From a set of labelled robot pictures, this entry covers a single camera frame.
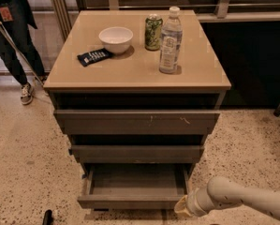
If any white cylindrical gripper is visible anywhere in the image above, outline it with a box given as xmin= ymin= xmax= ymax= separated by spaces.
xmin=174 ymin=187 xmax=213 ymax=218

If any grey bottom drawer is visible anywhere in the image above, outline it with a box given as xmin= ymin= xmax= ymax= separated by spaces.
xmin=78 ymin=164 xmax=194 ymax=210

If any grey drawer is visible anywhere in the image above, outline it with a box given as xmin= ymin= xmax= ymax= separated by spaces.
xmin=78 ymin=164 xmax=194 ymax=210
xmin=54 ymin=110 xmax=219 ymax=135
xmin=69 ymin=145 xmax=204 ymax=163

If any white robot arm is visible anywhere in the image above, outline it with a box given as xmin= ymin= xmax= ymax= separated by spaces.
xmin=174 ymin=176 xmax=280 ymax=221

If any grey middle drawer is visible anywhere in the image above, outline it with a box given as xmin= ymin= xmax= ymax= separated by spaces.
xmin=69 ymin=145 xmax=204 ymax=163

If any brown drawer cabinet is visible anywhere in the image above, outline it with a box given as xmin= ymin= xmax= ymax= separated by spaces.
xmin=42 ymin=9 xmax=232 ymax=188

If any grey top drawer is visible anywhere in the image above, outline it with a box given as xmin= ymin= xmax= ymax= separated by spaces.
xmin=54 ymin=110 xmax=219 ymax=135

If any black object at floor edge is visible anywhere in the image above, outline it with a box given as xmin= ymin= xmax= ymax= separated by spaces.
xmin=42 ymin=210 xmax=53 ymax=225

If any clear plastic water bottle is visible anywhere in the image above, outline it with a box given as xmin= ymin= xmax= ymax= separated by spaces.
xmin=159 ymin=7 xmax=183 ymax=74

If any dark blue snack packet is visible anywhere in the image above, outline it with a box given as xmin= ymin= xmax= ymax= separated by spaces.
xmin=77 ymin=49 xmax=113 ymax=67

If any white ceramic bowl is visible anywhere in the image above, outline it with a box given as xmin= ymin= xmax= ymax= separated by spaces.
xmin=98 ymin=26 xmax=133 ymax=54

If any green drink can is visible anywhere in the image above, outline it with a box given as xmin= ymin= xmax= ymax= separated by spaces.
xmin=145 ymin=14 xmax=163 ymax=51

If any grey sneaker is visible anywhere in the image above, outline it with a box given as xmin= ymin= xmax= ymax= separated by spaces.
xmin=21 ymin=82 xmax=34 ymax=105

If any person in dark clothes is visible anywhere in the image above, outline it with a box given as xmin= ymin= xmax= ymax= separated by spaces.
xmin=0 ymin=0 xmax=45 ymax=85

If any long thin stick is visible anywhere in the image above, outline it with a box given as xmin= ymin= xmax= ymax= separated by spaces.
xmin=0 ymin=22 xmax=44 ymax=86

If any metal window frame rail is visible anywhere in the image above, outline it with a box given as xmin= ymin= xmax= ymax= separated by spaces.
xmin=45 ymin=0 xmax=280 ymax=42

